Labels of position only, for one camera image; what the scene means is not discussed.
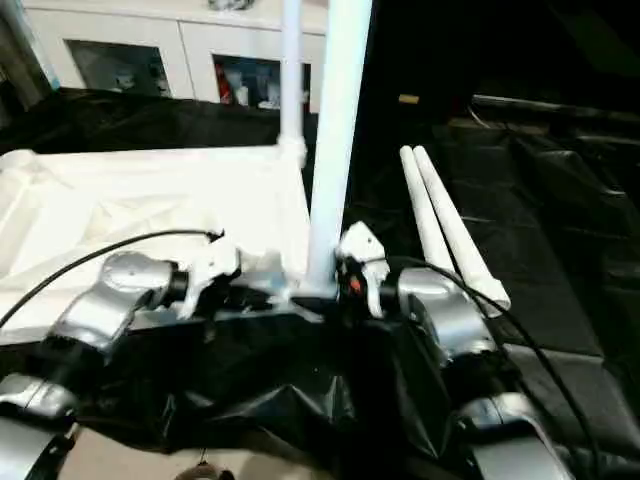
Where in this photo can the white cup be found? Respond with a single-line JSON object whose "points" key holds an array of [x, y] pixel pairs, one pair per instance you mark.
{"points": [[242, 96]]}

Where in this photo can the white cabinet with glass doors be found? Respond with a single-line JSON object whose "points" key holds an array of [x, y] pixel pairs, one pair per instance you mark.
{"points": [[150, 35]]}

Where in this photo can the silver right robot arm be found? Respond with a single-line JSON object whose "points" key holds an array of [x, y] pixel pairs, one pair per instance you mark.
{"points": [[445, 310]]}

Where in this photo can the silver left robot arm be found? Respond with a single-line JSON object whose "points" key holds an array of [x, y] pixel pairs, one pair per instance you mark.
{"points": [[110, 295]]}

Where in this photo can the white plastic table top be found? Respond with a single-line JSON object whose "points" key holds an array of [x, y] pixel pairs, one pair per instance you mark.
{"points": [[125, 190]]}

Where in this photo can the black plastic mat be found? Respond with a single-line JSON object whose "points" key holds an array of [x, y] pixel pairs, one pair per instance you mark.
{"points": [[550, 225]]}

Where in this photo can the dark grey robot foot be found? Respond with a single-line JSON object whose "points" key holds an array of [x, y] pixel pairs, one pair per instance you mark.
{"points": [[205, 471]]}

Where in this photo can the red packet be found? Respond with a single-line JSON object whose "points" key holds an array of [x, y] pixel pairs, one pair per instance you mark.
{"points": [[225, 87]]}

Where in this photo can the small tan label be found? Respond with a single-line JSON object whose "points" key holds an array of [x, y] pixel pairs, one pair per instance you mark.
{"points": [[408, 99]]}

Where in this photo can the white plastic table leg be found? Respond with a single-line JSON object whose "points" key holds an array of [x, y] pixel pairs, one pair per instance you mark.
{"points": [[337, 150], [416, 200], [291, 75], [447, 210]]}

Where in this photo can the long black bar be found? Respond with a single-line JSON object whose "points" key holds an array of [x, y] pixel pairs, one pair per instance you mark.
{"points": [[560, 106]]}

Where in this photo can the black white patterned ornament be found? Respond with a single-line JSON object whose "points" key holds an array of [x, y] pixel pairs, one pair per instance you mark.
{"points": [[231, 4]]}

